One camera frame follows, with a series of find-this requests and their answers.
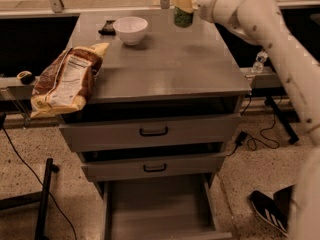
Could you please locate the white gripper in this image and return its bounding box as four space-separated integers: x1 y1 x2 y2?
171 0 234 23

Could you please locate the green soda can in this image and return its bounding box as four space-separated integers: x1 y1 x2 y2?
174 6 194 28

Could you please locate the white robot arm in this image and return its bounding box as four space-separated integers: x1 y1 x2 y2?
171 0 320 240

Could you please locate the grey drawer cabinet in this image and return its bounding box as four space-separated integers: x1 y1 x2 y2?
58 7 253 240

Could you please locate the grey top drawer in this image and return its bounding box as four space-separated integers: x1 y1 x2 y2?
59 113 240 152

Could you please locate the grey drawer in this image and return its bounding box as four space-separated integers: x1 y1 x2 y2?
101 174 233 240
82 153 225 182
59 113 240 152

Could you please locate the grey middle drawer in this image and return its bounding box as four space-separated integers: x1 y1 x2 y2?
82 153 225 182

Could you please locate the grey bottom drawer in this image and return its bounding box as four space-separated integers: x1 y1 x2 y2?
101 174 233 240

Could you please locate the white bowl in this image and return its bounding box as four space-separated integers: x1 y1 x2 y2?
113 17 148 45

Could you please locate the small black snack packet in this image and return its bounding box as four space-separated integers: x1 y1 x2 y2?
98 20 115 35

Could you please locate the clear water bottle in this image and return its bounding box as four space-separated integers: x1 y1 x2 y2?
251 50 268 74

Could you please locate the brown chip bag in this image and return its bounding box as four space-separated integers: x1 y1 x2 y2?
31 43 109 118

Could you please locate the black tape measure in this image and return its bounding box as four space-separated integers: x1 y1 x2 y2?
17 71 35 85

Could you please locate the dark trouser leg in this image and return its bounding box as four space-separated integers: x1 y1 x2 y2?
273 185 294 216

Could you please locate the black white sneaker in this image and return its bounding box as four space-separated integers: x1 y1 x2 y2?
248 190 288 237

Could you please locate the black metal stand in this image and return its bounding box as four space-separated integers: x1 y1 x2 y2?
0 158 59 240

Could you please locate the black power adapter with cable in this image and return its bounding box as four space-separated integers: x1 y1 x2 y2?
226 95 284 157

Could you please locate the black floor cable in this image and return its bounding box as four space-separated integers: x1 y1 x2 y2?
0 112 78 240

